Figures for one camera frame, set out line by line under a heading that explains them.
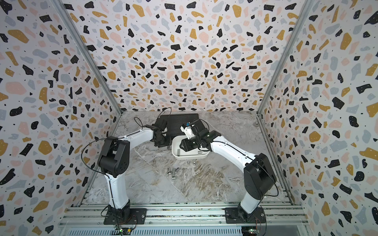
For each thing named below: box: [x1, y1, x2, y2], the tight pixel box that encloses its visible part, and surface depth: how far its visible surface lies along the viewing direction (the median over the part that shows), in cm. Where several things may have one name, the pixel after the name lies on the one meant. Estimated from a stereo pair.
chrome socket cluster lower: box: [171, 167, 181, 180], surface depth 91 cm
